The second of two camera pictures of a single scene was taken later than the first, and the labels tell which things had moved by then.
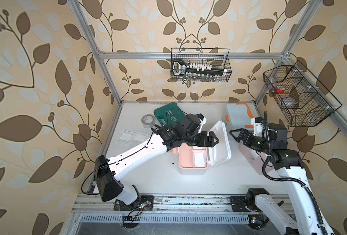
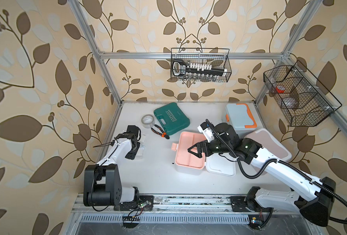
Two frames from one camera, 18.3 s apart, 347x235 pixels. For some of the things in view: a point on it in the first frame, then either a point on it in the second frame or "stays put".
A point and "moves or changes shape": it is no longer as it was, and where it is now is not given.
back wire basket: (200, 64) stays put
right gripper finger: (241, 136) to (202, 147)
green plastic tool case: (169, 114) stays put
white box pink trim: (194, 157) moves or changes shape
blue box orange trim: (238, 116) stays put
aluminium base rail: (82, 204) stays put
